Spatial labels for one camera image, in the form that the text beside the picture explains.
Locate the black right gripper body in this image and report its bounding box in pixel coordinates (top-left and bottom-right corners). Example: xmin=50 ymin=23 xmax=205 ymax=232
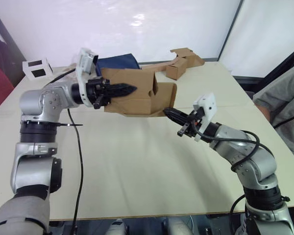
xmin=176 ymin=109 xmax=204 ymax=139

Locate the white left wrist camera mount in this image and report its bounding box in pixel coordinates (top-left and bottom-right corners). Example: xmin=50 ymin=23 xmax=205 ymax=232
xmin=74 ymin=48 xmax=99 ymax=108

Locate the grey rounded shape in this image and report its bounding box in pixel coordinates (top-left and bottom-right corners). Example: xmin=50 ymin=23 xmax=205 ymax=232
xmin=105 ymin=217 xmax=128 ymax=235
xmin=165 ymin=216 xmax=193 ymax=235

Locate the person in grey shirt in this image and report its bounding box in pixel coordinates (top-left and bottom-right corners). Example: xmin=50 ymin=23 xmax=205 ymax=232
xmin=252 ymin=65 xmax=294 ymax=168

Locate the black strap on person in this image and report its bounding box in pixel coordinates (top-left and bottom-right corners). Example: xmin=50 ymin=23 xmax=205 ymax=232
xmin=274 ymin=94 xmax=294 ymax=128

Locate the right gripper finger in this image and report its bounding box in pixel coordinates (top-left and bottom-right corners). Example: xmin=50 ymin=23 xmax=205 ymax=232
xmin=163 ymin=110 xmax=188 ymax=126
xmin=164 ymin=107 xmax=191 ymax=118

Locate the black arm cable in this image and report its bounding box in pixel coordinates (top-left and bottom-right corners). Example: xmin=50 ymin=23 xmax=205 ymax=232
xmin=44 ymin=70 xmax=85 ymax=235
xmin=195 ymin=115 xmax=261 ymax=172

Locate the dark partition frame post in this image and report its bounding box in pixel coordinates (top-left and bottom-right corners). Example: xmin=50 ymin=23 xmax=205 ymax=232
xmin=217 ymin=0 xmax=245 ymax=61

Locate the red chair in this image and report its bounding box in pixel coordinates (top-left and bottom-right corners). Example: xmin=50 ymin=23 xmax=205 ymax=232
xmin=0 ymin=64 xmax=15 ymax=116

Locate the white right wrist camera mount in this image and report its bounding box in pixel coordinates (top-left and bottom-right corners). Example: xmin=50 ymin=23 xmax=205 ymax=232
xmin=193 ymin=92 xmax=217 ymax=142

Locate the white cube with black squares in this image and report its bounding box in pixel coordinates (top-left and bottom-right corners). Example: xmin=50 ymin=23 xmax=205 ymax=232
xmin=22 ymin=57 xmax=53 ymax=80

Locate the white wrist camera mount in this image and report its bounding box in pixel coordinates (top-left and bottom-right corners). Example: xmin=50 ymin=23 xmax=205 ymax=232
xmin=193 ymin=92 xmax=217 ymax=142
xmin=74 ymin=48 xmax=99 ymax=108

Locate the dark blue cloth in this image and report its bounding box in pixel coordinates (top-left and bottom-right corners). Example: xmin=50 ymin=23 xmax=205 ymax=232
xmin=95 ymin=53 xmax=143 ymax=76

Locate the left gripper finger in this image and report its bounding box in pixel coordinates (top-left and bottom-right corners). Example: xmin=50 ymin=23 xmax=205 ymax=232
xmin=107 ymin=82 xmax=138 ymax=92
xmin=107 ymin=89 xmax=137 ymax=99

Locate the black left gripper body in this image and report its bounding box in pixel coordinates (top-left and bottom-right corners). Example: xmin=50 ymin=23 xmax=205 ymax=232
xmin=85 ymin=76 xmax=112 ymax=110

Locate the small closed cardboard box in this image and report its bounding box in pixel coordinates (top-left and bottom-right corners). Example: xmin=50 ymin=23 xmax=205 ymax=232
xmin=166 ymin=57 xmax=188 ymax=80

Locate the unfolded flat cardboard carton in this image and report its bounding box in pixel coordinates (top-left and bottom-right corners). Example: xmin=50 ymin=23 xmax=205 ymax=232
xmin=140 ymin=47 xmax=206 ymax=73

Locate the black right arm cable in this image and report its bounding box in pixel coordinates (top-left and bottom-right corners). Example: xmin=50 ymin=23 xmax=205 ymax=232
xmin=195 ymin=115 xmax=261 ymax=172

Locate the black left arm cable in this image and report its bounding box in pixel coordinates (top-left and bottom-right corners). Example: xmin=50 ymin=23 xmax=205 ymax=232
xmin=44 ymin=70 xmax=85 ymax=235

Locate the small cardboard box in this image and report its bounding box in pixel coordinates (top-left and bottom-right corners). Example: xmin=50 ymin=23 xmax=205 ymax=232
xmin=100 ymin=67 xmax=178 ymax=118
xmin=166 ymin=57 xmax=188 ymax=80

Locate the black zip tie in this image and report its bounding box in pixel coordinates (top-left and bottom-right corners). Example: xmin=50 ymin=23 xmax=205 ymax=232
xmin=21 ymin=119 xmax=84 ymax=128

